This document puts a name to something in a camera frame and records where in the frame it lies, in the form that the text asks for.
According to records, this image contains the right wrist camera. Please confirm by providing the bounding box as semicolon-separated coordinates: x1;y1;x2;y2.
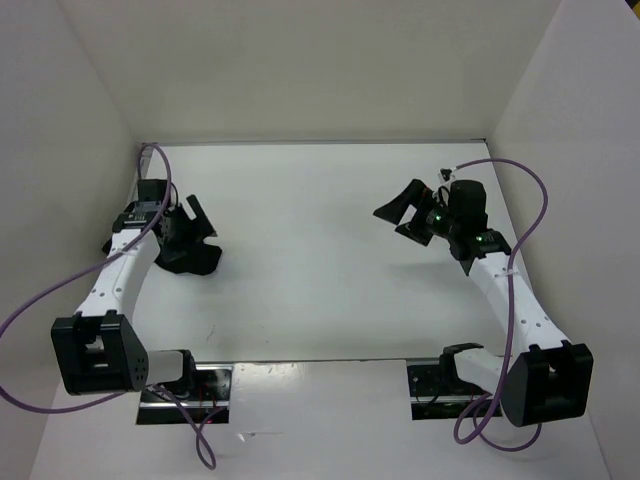
438;168;456;185

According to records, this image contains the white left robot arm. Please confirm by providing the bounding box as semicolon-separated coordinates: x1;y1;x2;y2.
51;179;222;400

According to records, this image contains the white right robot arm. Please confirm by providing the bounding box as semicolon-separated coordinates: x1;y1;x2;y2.
373;179;594;427

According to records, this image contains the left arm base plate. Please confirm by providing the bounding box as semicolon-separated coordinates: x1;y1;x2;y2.
136;363;234;426

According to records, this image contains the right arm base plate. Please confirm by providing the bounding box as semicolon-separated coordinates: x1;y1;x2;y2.
406;359;485;421

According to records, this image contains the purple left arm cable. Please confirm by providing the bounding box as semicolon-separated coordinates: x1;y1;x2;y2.
0;143;218;470

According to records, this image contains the black skirt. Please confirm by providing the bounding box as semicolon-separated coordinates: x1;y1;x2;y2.
102;231;222;280

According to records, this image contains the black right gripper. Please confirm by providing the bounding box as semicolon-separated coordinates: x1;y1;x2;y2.
374;178;460;246

